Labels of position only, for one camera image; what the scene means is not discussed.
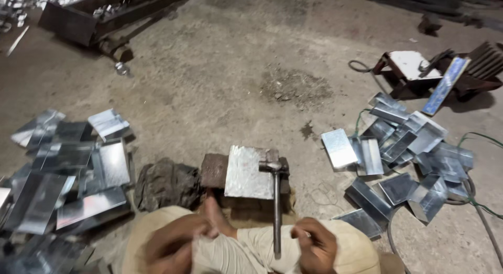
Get person's right hand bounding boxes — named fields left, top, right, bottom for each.
left=291, top=217, right=338, bottom=274

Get person's left hand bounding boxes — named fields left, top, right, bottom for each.
left=164, top=216, right=216, bottom=263

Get person's bare foot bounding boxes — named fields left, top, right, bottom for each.
left=204, top=189, right=239, bottom=240

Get person's beige trousers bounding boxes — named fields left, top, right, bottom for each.
left=122, top=205, right=381, bottom=274

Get dark crumpled cloth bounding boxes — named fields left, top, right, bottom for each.
left=134, top=158, right=206, bottom=212

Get rusty iron anvil block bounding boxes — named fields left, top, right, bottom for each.
left=200, top=147, right=292, bottom=195

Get flat galvanized metal sheet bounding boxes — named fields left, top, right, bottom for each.
left=224, top=145, right=276, bottom=200

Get heap of folded galvanized trays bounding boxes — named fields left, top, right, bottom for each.
left=321, top=92, right=476, bottom=240

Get heap of flat galvanized sheets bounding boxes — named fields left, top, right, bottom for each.
left=0, top=108, right=136, bottom=274

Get low stool with white top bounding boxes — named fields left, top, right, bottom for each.
left=373, top=50, right=444, bottom=100

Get brown wooden block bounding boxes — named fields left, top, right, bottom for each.
left=97, top=35, right=134, bottom=63

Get blue-tinted metal sheet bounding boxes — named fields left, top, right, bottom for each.
left=422, top=57, right=472, bottom=117

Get dark metal snips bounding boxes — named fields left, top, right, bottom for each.
left=418, top=49, right=455, bottom=78

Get rusty metal machine base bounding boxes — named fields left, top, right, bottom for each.
left=432, top=54, right=503, bottom=102

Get dark metal lump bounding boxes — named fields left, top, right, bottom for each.
left=417, top=12, right=443, bottom=36

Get dark ribbed metal part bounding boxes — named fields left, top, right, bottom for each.
left=464, top=41, right=503, bottom=81

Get long thin metal strip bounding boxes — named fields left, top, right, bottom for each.
left=6, top=25, right=30, bottom=57

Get bundle of dark metal rods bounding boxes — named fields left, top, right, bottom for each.
left=336, top=0, right=503, bottom=31

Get pile of small metal pieces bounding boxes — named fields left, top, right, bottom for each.
left=0, top=0, right=97, bottom=33

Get steel hammer with metal handle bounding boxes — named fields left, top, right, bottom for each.
left=258, top=160, right=283, bottom=260

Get black cable loop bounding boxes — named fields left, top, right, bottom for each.
left=348, top=59, right=375, bottom=74

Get grey rubber hose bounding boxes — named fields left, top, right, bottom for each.
left=387, top=175, right=503, bottom=274

